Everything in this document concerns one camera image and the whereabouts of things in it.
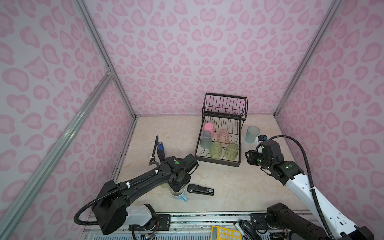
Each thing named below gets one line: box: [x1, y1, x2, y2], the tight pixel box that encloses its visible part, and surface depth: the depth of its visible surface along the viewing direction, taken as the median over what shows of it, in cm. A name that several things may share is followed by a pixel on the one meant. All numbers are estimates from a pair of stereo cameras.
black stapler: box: [187, 183, 215, 196], surface depth 82 cm
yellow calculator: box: [210, 225, 242, 240], surface depth 70 cm
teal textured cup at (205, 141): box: [200, 130, 212, 149], surface depth 95 cm
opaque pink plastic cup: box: [203, 122, 215, 138], surface depth 99 cm
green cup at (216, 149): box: [210, 141, 222, 159], surface depth 93 cm
